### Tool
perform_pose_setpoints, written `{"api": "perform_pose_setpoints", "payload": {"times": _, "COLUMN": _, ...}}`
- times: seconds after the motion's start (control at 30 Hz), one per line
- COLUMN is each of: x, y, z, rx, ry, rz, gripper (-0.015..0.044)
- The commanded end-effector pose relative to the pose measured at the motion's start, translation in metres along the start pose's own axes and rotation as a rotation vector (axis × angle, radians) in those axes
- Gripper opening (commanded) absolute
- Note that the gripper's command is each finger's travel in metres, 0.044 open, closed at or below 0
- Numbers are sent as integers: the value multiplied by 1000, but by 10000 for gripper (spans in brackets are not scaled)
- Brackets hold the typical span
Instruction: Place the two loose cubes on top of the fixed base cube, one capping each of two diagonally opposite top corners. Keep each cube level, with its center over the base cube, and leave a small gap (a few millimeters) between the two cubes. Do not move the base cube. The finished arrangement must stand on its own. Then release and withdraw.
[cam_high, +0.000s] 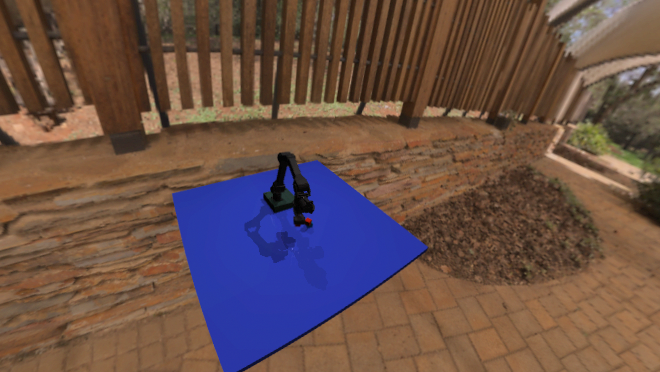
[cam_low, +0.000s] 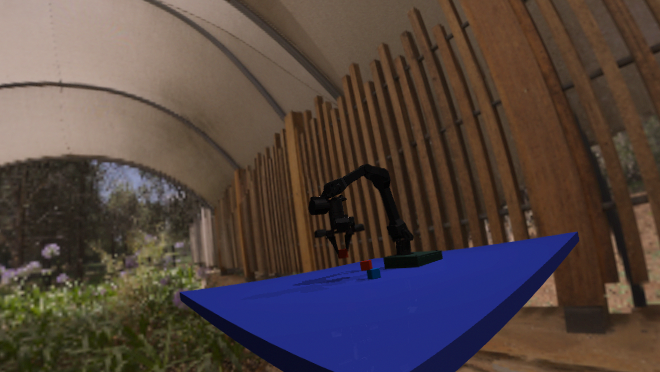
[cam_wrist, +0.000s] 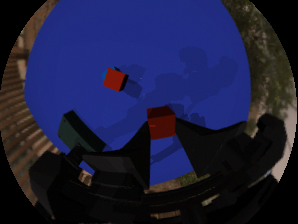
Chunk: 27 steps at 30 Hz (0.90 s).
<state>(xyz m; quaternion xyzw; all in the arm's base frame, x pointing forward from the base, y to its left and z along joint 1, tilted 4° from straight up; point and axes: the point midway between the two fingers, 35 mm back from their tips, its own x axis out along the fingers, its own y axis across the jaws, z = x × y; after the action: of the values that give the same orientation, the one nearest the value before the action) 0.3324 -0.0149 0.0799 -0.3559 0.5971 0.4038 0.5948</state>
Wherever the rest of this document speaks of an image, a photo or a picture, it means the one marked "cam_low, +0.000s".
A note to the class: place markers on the small blue cube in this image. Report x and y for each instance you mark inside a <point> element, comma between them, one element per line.
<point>374,273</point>

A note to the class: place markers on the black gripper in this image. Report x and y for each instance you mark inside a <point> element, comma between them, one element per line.
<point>330,234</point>

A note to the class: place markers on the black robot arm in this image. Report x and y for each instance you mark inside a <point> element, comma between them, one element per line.
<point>381,179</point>

